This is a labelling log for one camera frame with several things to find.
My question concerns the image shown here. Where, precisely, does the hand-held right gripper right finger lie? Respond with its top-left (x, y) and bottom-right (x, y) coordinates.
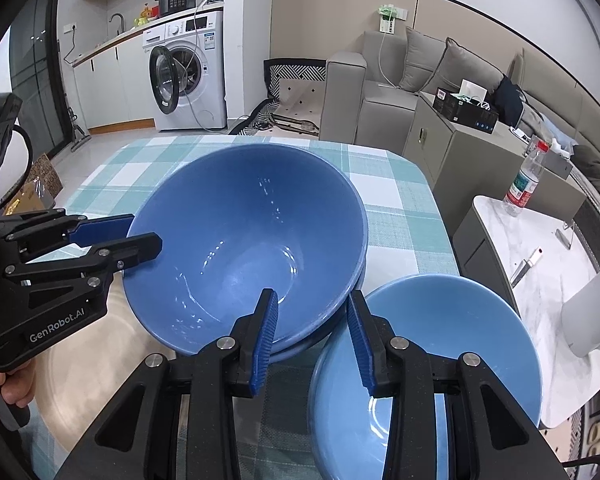
top-left (347, 292), bottom-right (566, 480)

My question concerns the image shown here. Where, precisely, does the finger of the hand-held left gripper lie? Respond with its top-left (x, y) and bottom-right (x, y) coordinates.
top-left (0, 209), bottom-right (136, 262)
top-left (4, 232), bottom-right (164, 307)

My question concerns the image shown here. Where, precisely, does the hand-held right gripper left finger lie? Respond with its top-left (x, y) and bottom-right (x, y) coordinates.
top-left (95, 287), bottom-right (280, 480)

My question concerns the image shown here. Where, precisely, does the beige plate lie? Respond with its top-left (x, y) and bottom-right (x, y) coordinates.
top-left (32, 272), bottom-right (196, 463)

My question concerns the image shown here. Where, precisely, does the person's left hand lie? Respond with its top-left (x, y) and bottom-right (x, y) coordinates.
top-left (0, 355), bottom-right (37, 408)

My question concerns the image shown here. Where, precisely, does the brown patterned cardboard box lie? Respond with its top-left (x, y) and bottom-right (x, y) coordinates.
top-left (22, 152), bottom-right (64, 198)

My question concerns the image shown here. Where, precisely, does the yellow cardboard box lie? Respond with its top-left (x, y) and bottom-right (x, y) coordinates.
top-left (0, 180), bottom-right (56, 217)

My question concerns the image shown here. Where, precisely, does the grey floor mop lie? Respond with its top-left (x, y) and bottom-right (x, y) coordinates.
top-left (66, 102), bottom-right (94, 154)

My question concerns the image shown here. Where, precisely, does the teal checked tablecloth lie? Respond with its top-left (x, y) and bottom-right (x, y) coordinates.
top-left (20, 135), bottom-right (456, 480)

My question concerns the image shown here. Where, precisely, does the white base cabinet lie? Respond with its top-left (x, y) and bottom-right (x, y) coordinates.
top-left (72, 25), bottom-right (156, 133)

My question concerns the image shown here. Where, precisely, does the dark glass door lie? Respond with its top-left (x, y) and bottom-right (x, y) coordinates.
top-left (7, 0), bottom-right (73, 151)

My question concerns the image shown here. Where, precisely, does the white washing machine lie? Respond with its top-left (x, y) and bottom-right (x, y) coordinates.
top-left (142, 7), bottom-right (228, 132)

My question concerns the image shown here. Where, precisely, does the white marble side table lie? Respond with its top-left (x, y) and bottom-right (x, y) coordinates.
top-left (452, 194), bottom-right (600, 428)

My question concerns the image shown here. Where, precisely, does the grey side cabinet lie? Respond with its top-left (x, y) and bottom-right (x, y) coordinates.
top-left (402, 92), bottom-right (588, 226)

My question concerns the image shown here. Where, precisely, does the cream patterned floor mat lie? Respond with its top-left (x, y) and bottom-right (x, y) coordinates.
top-left (230, 57), bottom-right (328, 138)

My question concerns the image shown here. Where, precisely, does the clear plastic water bottle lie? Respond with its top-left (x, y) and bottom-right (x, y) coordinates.
top-left (502, 140), bottom-right (551, 218)

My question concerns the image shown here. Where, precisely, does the white rounded object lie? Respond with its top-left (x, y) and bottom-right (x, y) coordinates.
top-left (560, 255), bottom-right (600, 359)

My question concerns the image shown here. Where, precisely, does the small clear stand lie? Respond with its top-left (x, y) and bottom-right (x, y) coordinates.
top-left (555, 220), bottom-right (576, 250)

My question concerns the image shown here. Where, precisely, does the black pressure cooker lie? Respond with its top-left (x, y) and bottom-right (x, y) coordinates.
top-left (159, 0), bottom-right (201, 18)

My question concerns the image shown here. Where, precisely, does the grey sofa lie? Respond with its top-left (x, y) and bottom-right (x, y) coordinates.
top-left (320, 27), bottom-right (600, 186)

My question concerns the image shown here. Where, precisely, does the black cardboard box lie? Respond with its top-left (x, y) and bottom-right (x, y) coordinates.
top-left (432, 87), bottom-right (499, 134)

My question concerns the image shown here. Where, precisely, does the grey tissue box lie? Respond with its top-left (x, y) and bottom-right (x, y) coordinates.
top-left (530, 135), bottom-right (576, 179)

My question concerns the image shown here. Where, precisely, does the white small box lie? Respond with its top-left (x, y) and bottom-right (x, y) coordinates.
top-left (457, 79), bottom-right (488, 102)

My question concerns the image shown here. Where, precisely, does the dark blue cloth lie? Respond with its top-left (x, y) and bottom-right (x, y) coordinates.
top-left (494, 75), bottom-right (527, 125)

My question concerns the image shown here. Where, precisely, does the grey sofa cushion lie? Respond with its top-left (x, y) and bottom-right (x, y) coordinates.
top-left (430, 37), bottom-right (512, 96)
top-left (399, 27), bottom-right (448, 93)

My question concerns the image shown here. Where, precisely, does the white handled knife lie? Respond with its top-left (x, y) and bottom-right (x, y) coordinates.
top-left (510, 247), bottom-right (544, 289)

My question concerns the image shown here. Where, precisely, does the brown metal frame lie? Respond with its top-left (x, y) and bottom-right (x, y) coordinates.
top-left (272, 112), bottom-right (321, 134)

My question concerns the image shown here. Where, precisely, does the wall socket with green plug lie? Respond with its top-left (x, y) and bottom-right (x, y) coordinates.
top-left (376, 4), bottom-right (409, 36)

